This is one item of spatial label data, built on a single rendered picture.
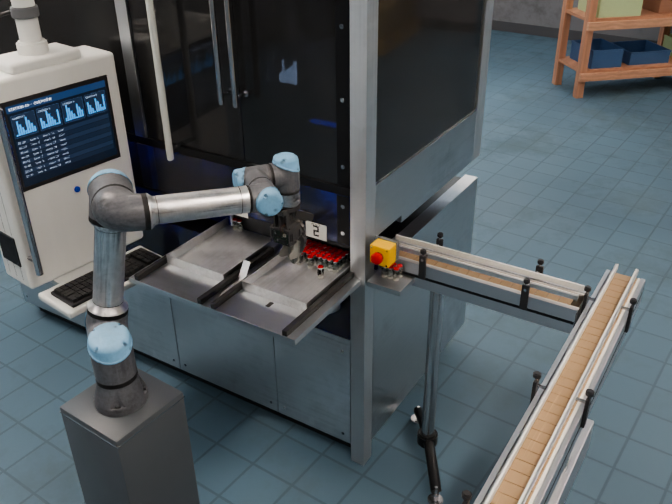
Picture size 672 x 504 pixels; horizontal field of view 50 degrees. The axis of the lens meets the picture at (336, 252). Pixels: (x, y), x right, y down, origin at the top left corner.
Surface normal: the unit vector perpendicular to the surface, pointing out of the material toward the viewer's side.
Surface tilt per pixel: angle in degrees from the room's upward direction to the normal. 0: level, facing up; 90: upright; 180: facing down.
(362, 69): 90
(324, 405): 90
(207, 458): 0
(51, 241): 90
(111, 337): 8
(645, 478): 0
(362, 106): 90
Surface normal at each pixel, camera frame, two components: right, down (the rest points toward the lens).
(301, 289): -0.01, -0.87
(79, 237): 0.77, 0.31
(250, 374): -0.53, 0.43
